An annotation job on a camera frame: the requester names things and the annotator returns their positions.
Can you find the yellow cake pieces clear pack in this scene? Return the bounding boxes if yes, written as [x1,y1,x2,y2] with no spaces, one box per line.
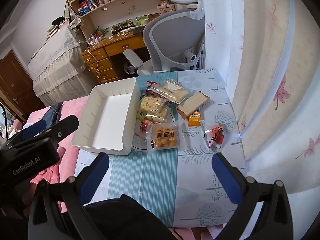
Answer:
[146,121,182,152]

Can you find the lace covered piano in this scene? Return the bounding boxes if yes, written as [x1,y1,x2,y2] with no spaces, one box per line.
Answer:
[28,26,98,106]

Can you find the orange oats bar packet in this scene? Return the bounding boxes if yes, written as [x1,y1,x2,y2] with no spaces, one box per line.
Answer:
[188,109,202,127]

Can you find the wooden bookshelf with books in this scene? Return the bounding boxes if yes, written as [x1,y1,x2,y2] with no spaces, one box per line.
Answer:
[67,0,161,38]

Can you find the wooden desk with drawers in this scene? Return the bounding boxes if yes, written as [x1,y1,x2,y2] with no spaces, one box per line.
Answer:
[82,31,150,84]

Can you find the bread slice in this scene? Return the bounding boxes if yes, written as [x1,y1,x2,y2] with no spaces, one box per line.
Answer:
[149,78,190,105]

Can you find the floral ceramic plate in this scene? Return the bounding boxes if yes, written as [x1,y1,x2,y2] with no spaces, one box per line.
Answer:
[132,111,174,152]

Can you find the walnut date red packet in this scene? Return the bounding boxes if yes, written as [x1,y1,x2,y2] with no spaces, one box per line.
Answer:
[145,81,162,98]

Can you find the red white date snack packet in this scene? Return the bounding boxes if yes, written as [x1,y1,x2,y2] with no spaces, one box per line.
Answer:
[204,123,224,149]

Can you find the green pastry packet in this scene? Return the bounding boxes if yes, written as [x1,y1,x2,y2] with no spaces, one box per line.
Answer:
[137,111,146,122]

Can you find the brown wooden door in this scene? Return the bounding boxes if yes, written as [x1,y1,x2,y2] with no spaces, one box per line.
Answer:
[1,50,44,121]

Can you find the teal patterned tablecloth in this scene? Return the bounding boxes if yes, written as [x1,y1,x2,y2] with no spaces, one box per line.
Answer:
[77,69,246,228]

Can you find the floral curtain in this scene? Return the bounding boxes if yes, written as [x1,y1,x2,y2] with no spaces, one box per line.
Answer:
[204,0,319,193]

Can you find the brown paper toast packet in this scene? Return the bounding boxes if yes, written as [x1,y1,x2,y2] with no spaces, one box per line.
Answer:
[177,91,210,119]

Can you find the white plastic storage bin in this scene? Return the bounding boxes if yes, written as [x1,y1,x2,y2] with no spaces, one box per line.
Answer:
[72,77,140,155]

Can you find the popcorn cluster clear bag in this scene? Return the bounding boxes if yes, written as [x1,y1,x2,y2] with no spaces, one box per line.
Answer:
[137,95,170,123]

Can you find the small red candy packet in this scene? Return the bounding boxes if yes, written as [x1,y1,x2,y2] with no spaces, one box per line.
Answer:
[139,120,154,133]

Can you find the grey office chair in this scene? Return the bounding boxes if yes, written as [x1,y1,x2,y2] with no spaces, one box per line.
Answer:
[123,0,205,76]

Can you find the dark blue garment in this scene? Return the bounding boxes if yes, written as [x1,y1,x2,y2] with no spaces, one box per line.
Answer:
[22,101,64,140]

